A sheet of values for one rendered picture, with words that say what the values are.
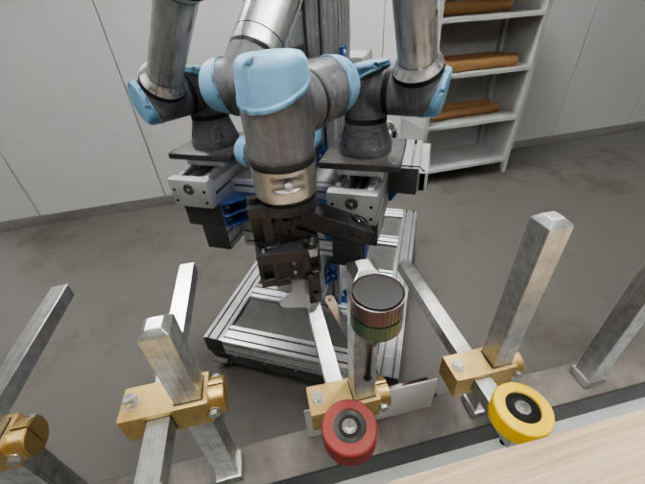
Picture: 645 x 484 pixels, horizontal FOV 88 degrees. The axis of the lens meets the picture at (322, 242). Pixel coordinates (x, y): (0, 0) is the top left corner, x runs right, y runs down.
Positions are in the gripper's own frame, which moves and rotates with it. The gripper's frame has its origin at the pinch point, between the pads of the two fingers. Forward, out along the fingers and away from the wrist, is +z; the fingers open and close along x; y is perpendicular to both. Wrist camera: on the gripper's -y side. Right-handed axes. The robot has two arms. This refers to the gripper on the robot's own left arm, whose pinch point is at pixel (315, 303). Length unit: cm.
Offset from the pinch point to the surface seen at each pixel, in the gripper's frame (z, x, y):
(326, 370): 14.5, 2.5, -0.7
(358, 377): 7.3, 9.6, -4.3
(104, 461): 101, -36, 83
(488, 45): 0, -259, -204
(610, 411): 38, 13, -62
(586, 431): 10.5, 23.0, -32.7
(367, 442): 9.8, 17.5, -3.1
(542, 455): 10.5, 24.2, -24.9
